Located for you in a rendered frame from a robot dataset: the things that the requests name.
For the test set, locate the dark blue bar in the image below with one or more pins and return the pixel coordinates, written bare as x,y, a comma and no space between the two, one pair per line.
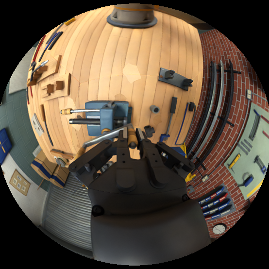
55,40

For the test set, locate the blue yoke vise body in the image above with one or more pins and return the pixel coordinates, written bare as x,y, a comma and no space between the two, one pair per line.
94,120

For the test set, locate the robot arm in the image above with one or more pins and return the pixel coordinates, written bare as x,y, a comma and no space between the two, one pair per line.
132,12

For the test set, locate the white wall clock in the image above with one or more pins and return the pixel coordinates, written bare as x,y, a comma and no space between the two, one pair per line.
219,229

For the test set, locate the grey roller shutter door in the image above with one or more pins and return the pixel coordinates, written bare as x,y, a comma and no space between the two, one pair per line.
67,210

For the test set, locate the blue-grey round base plate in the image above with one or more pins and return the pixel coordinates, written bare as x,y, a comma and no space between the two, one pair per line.
132,25

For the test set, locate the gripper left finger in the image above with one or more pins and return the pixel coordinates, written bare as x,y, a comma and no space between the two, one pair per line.
123,159

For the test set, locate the silver pointed tool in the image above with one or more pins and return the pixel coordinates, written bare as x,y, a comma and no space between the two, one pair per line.
41,65

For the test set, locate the silver bar with tan grip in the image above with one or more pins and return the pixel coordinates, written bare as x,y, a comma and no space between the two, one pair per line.
84,110

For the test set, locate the wooden tool rest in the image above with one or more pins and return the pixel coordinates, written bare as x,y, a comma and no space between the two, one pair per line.
49,67

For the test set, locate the tan wooden grip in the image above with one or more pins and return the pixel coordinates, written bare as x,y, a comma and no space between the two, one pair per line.
132,136

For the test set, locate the wooden rack with blocks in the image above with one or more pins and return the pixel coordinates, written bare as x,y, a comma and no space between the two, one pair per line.
61,85

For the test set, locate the parts bin rack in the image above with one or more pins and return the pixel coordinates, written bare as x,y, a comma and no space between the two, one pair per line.
216,202

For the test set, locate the cork notice board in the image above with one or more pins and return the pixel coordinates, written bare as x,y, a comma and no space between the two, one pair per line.
20,182

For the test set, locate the dark blue rod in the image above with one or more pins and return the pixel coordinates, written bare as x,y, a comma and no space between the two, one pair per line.
48,133

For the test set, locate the blue and yellow box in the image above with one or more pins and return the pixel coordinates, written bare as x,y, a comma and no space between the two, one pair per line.
180,150

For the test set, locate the red pipe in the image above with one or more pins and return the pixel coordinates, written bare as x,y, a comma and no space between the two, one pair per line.
38,48

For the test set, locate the black wall pipe rack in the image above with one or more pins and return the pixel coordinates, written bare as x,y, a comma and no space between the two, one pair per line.
212,109

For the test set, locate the grey-blue plate with black cradles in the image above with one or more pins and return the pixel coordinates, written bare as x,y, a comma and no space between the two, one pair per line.
168,80

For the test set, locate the cardboard box with blue band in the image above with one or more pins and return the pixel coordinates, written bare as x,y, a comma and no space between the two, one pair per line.
60,176
42,162

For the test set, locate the green tool pegboard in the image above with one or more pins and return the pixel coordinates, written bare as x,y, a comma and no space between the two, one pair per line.
248,151

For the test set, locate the grey wall socket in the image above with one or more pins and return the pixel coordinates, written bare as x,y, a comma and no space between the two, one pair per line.
249,94
205,178

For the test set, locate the dark grey pipe fitting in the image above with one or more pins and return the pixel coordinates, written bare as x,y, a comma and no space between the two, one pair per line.
149,130

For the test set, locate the grey wall switch box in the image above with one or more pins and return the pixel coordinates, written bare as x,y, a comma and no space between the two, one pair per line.
190,189

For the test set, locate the brown wooden block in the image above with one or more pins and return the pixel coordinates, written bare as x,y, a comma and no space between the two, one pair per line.
61,153

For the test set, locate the yellow bar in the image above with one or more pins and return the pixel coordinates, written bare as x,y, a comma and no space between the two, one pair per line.
70,21

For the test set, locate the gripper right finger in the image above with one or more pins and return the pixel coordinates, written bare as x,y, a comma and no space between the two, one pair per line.
150,159

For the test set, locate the black round bar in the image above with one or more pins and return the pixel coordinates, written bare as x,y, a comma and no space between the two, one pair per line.
84,121

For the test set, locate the blue wall sign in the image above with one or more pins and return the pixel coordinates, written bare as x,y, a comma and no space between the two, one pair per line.
4,145

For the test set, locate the grey short pipe nipple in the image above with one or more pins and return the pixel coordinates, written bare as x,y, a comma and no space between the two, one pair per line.
154,109

